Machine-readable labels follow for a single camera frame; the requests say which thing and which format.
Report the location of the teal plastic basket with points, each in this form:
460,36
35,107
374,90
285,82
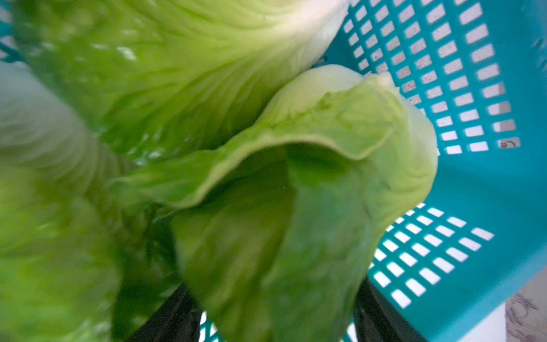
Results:
477,70

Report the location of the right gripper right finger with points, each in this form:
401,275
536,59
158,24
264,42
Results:
376,319

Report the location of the chinese cabbage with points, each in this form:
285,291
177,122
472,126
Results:
276,229
74,265
159,79

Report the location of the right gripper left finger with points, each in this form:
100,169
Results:
177,320

